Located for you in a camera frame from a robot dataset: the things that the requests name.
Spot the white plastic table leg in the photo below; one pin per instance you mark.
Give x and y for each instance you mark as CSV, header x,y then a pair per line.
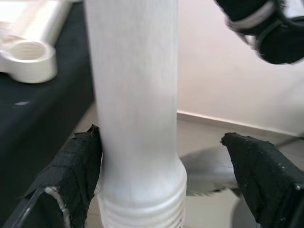
x,y
135,95

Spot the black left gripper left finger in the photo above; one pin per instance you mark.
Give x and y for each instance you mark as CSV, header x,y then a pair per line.
x,y
71,180

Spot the black table cloth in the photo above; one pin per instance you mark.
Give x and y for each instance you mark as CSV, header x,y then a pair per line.
x,y
35,118

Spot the white plastic children table top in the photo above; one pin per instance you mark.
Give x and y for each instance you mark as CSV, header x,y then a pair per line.
x,y
31,59

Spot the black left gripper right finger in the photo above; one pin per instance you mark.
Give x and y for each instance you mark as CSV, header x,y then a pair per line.
x,y
266,180

